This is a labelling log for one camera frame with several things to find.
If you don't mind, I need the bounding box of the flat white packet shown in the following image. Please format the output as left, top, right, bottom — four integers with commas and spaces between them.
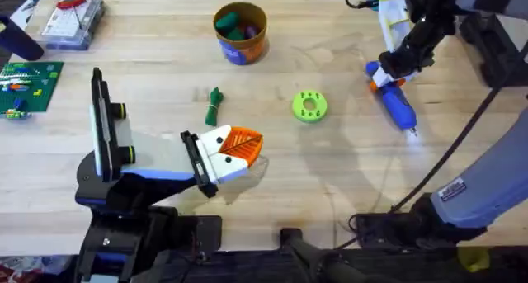
9, 0, 57, 29

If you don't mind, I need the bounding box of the green toy vegetable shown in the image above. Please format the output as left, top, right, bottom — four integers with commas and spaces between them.
204, 86, 225, 128

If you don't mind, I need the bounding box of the green board with blocks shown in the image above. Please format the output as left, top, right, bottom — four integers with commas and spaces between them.
0, 61, 65, 120

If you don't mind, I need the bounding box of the black cable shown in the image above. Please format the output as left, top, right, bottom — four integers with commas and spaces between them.
334, 41, 528, 251

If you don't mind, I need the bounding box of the black upright left wrist plate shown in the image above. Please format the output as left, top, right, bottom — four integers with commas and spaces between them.
89, 67, 137, 183

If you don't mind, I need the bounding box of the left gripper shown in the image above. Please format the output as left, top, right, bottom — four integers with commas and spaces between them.
75, 118, 264, 213

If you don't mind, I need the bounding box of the orange tub with toys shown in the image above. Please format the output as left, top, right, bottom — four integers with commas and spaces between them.
212, 1, 270, 67

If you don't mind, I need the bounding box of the dark blue cylinder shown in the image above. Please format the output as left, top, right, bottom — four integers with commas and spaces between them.
0, 13, 45, 62

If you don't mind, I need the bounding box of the white and yellow bag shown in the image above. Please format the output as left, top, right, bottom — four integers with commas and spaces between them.
378, 0, 414, 54

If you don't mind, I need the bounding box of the green disc with holes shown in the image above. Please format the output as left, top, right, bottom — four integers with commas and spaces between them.
291, 89, 328, 124

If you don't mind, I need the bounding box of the black stand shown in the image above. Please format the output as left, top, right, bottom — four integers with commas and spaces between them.
456, 10, 528, 89

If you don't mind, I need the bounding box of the clear plastic box with tools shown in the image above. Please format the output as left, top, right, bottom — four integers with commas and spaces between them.
35, 0, 105, 52

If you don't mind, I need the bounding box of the blue electric screwdriver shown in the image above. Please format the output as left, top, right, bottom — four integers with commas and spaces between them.
365, 59, 418, 136

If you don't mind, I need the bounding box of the yellow object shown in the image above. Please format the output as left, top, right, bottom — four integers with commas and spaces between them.
456, 246, 492, 274

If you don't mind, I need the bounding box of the black rail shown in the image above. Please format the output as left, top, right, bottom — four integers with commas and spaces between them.
0, 249, 528, 283

